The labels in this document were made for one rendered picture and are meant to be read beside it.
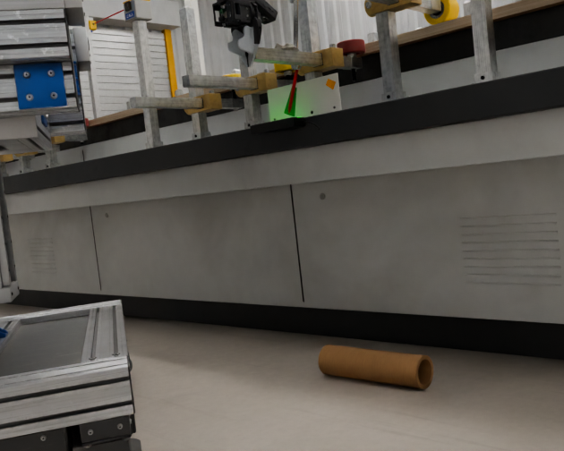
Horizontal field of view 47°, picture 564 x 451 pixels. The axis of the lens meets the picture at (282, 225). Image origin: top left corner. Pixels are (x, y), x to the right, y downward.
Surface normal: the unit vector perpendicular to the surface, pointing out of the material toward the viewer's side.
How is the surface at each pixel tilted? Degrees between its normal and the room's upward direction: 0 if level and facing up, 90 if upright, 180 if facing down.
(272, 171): 90
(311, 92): 90
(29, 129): 90
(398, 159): 90
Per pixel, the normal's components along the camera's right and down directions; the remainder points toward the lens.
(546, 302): -0.67, 0.12
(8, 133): 0.25, 0.04
